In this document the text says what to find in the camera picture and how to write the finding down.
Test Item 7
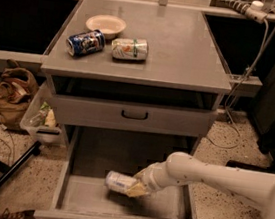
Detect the white green soda can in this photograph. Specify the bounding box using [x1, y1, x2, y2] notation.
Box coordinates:
[111, 38, 149, 61]

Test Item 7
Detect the grey upper drawer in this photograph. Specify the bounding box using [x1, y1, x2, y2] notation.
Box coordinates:
[49, 95, 218, 138]

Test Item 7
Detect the blue soda can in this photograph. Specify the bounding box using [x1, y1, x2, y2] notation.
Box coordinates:
[66, 29, 105, 56]

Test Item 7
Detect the grey drawer cabinet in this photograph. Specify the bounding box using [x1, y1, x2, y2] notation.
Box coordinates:
[41, 0, 230, 152]

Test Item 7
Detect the camouflage shoe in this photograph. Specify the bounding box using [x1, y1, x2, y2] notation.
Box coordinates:
[0, 208, 35, 219]

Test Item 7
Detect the clear plastic water bottle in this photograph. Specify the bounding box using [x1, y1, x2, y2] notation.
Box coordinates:
[105, 171, 137, 195]

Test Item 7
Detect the clear plastic storage bin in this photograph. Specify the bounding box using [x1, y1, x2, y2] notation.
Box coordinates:
[20, 82, 63, 145]

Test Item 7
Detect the open grey lower drawer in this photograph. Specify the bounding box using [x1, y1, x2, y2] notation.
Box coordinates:
[35, 126, 197, 219]

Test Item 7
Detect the white power strip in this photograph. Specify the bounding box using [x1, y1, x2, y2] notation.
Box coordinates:
[215, 0, 271, 26]

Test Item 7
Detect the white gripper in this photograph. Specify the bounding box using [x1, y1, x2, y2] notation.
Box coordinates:
[125, 162, 173, 198]

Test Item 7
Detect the brown fabric bag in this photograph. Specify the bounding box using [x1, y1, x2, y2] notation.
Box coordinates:
[0, 59, 39, 131]

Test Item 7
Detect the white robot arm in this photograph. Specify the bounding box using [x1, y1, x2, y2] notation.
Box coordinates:
[127, 152, 275, 219]

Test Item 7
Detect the grey cable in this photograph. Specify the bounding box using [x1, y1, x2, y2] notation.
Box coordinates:
[203, 13, 271, 154]

